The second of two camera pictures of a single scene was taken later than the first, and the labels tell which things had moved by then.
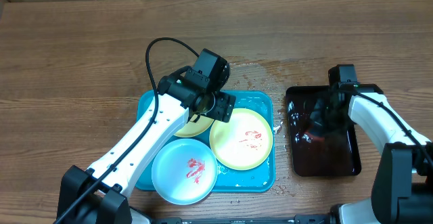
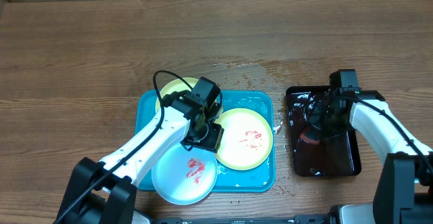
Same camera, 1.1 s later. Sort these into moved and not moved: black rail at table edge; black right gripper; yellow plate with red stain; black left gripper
Moved: black left gripper
Not moved: yellow plate with red stain; black right gripper; black rail at table edge
